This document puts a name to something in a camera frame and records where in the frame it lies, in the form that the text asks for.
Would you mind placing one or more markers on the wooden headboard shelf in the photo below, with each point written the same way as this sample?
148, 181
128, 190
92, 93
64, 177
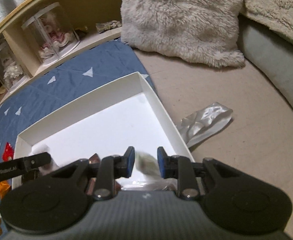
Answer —
82, 14

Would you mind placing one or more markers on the red doll in case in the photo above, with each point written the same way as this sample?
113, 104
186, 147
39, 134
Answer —
50, 33

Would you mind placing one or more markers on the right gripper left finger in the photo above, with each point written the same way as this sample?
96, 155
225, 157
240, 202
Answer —
110, 169

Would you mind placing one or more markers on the grey-green bolster cushion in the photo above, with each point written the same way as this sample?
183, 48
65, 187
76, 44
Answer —
270, 53

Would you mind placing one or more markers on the white doll in case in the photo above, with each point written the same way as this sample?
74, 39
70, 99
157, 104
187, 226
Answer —
12, 74

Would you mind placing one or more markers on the small trinket on shelf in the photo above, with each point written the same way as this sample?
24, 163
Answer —
103, 27

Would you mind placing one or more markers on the red snack packet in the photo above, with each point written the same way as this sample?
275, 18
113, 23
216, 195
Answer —
8, 153

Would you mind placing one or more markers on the silver foil packet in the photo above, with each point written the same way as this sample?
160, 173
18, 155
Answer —
202, 124

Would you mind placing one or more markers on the blue triangle-pattern quilt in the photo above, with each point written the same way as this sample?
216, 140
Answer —
70, 80

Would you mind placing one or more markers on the orange snack bar packet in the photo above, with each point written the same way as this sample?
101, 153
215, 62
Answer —
5, 187

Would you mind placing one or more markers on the white shallow box tray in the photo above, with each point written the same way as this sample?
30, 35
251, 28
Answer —
106, 121

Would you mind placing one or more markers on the fluffy cream pillow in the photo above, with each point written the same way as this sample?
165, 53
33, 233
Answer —
197, 31

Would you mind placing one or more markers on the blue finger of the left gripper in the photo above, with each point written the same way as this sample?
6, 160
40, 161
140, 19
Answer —
17, 167

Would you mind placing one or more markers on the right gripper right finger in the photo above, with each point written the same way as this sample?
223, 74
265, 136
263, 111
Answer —
181, 169

